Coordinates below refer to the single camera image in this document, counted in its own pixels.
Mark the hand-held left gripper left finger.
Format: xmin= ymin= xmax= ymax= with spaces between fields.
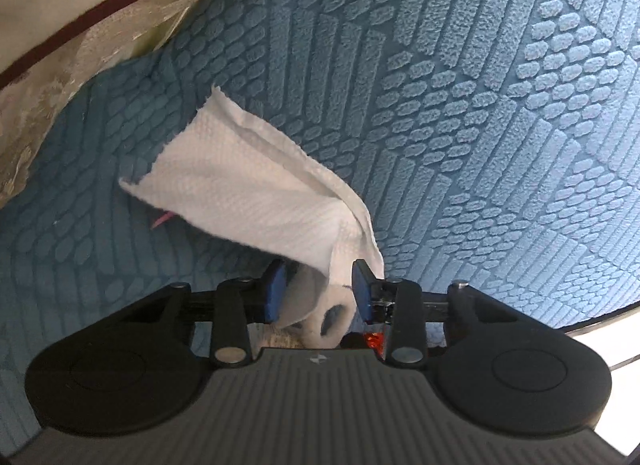
xmin=120 ymin=259 xmax=290 ymax=367

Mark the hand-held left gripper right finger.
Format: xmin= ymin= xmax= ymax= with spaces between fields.
xmin=351 ymin=259 xmax=507 ymax=367

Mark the white toilet paper roll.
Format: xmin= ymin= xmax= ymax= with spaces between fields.
xmin=119 ymin=85 xmax=386 ymax=349

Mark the red candy wrapper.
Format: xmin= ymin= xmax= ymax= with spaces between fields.
xmin=362 ymin=329 xmax=387 ymax=357

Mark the blue textured mat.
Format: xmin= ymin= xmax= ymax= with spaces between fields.
xmin=0 ymin=0 xmax=640 ymax=448

